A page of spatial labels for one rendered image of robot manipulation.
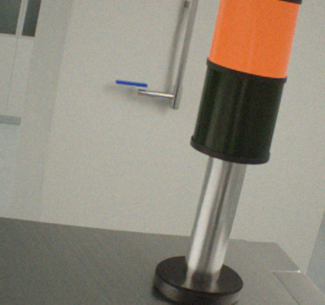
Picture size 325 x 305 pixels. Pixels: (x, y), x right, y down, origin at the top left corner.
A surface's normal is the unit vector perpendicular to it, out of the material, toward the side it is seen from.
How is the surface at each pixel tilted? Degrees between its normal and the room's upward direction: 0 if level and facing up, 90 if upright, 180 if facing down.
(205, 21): 90
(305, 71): 90
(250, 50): 90
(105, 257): 0
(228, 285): 0
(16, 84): 90
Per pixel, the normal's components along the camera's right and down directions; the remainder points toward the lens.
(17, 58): 0.23, 0.29
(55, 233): 0.18, -0.95
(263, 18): 0.00, 0.25
